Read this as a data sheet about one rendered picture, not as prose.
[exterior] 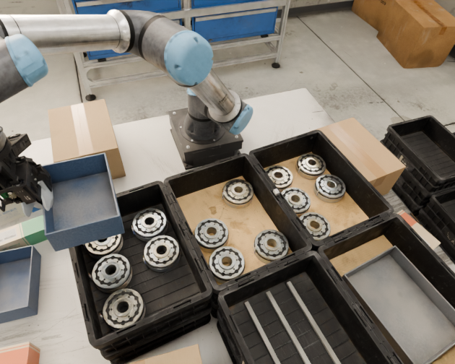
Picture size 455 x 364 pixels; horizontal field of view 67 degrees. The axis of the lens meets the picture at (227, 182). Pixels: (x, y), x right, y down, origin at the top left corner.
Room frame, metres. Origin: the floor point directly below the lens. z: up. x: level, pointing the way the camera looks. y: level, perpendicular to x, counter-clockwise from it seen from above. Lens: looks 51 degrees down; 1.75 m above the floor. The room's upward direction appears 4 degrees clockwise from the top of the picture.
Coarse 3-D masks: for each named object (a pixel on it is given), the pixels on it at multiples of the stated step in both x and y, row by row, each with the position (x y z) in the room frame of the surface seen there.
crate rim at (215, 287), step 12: (240, 156) 0.79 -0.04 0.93; (204, 168) 0.73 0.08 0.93; (168, 180) 0.67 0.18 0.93; (264, 180) 0.70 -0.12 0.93; (168, 192) 0.62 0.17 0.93; (180, 216) 0.54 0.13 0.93; (288, 216) 0.56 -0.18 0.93; (300, 228) 0.53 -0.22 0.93; (192, 240) 0.46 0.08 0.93; (300, 252) 0.45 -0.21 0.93; (204, 264) 0.39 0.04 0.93; (276, 264) 0.41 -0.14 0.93; (240, 276) 0.37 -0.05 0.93; (252, 276) 0.37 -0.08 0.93; (216, 288) 0.33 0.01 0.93
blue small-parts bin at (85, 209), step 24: (48, 168) 0.52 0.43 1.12; (72, 168) 0.54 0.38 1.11; (96, 168) 0.56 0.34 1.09; (72, 192) 0.49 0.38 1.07; (96, 192) 0.50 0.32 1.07; (48, 216) 0.40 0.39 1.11; (72, 216) 0.42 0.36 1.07; (96, 216) 0.43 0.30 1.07; (120, 216) 0.40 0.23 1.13; (48, 240) 0.33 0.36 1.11; (72, 240) 0.35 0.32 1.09
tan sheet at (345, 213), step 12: (264, 168) 0.83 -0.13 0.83; (288, 168) 0.84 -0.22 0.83; (300, 180) 0.79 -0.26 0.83; (312, 180) 0.80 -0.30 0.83; (312, 192) 0.74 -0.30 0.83; (312, 204) 0.69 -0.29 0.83; (324, 204) 0.69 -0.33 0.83; (336, 204) 0.69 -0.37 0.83; (348, 204) 0.70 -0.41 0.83; (324, 216) 0.64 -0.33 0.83; (336, 216) 0.65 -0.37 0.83; (348, 216) 0.65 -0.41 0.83; (360, 216) 0.65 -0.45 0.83; (336, 228) 0.60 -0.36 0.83
